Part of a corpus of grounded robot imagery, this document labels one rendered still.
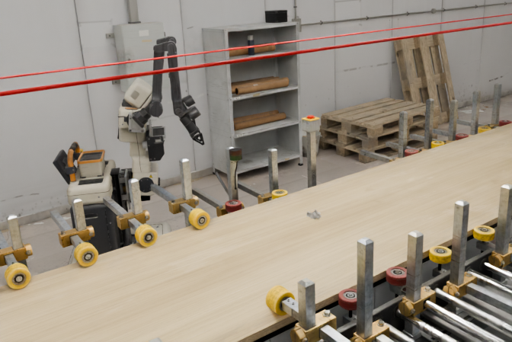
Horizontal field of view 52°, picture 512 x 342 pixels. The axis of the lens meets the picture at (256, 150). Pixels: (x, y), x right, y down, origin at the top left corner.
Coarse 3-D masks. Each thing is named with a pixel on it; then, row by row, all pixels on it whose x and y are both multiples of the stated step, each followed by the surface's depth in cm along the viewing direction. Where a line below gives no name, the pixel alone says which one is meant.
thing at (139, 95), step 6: (138, 78) 330; (132, 84) 328; (138, 84) 317; (144, 84) 324; (132, 90) 318; (138, 90) 318; (144, 90) 319; (150, 90) 321; (126, 96) 318; (132, 96) 318; (138, 96) 319; (144, 96) 320; (150, 96) 320; (132, 102) 319; (138, 102) 320; (144, 102) 321; (138, 108) 322
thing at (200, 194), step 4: (196, 188) 286; (192, 192) 286; (196, 192) 282; (200, 192) 281; (200, 196) 278; (204, 196) 275; (208, 196) 275; (204, 200) 276; (208, 200) 272; (212, 200) 269; (216, 200) 268; (212, 204) 269; (216, 204) 265; (220, 204) 263; (224, 204) 263; (228, 212) 255
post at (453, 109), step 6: (450, 102) 346; (456, 102) 345; (450, 108) 347; (456, 108) 346; (450, 114) 348; (456, 114) 348; (450, 120) 349; (456, 120) 349; (450, 126) 350; (450, 132) 351; (450, 138) 352
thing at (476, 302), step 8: (488, 288) 201; (464, 296) 196; (472, 296) 196; (504, 296) 195; (472, 304) 194; (480, 304) 191; (488, 304) 191; (424, 312) 188; (488, 312) 188; (496, 312) 186; (504, 312) 186; (432, 320) 185; (440, 320) 184; (504, 320) 184; (448, 328) 180; (456, 328) 179; (464, 336) 175
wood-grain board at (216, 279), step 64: (320, 192) 261; (384, 192) 257; (448, 192) 253; (128, 256) 207; (192, 256) 205; (256, 256) 202; (320, 256) 199; (384, 256) 197; (0, 320) 170; (64, 320) 168; (128, 320) 166; (192, 320) 165; (256, 320) 163
